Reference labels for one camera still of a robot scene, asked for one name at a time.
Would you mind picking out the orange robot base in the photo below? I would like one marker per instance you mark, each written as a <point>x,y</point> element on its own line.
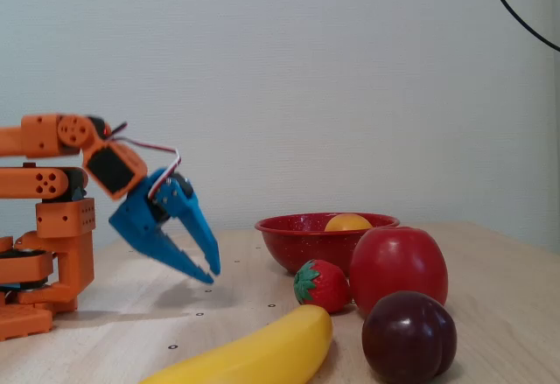
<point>26,320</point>

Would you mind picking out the orange yellow toy peach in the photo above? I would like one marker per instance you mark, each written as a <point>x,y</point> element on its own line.
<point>345,223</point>

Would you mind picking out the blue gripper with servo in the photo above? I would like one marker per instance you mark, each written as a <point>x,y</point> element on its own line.
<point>141,219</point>

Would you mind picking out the yellow toy banana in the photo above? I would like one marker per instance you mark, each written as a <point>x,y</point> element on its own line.
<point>262,353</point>

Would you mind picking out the dark purple toy plum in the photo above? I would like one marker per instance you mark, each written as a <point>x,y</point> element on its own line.
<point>407,340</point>

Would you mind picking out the red toy strawberry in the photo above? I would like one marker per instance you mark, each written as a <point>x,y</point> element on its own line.
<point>326,290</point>

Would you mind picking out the red toy apple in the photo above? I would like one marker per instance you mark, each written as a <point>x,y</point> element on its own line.
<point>394,261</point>

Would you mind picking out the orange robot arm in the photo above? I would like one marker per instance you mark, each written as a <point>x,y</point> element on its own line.
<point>39,137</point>

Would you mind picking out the red speckled enamel bowl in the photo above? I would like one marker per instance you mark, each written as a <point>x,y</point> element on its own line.
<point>297,246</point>

